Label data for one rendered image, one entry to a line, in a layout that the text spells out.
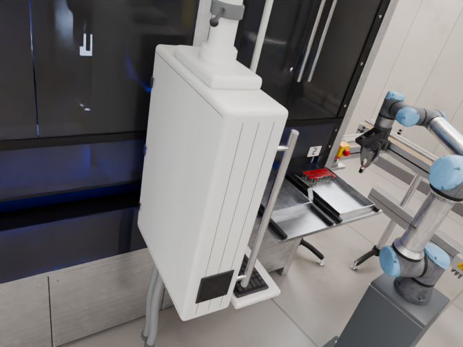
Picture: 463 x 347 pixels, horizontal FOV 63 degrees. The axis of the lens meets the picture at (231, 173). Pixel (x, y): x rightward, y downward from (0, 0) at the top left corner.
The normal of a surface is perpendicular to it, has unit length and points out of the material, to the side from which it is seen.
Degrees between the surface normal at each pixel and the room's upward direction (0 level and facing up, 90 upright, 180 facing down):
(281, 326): 0
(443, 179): 82
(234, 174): 90
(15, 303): 90
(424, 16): 90
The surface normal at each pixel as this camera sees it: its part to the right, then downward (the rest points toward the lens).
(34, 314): 0.52, 0.54
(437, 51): -0.76, 0.19
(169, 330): 0.21, -0.83
